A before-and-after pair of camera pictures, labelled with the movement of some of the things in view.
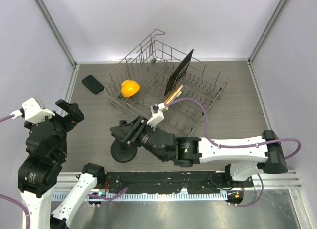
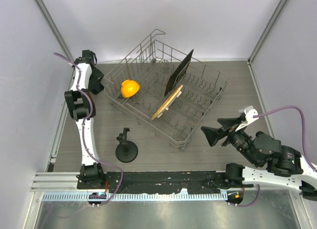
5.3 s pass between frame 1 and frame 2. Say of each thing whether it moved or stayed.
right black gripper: moved
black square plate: stayed
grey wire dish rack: stayed
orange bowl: stayed
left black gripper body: moved
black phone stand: moved
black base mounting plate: stayed
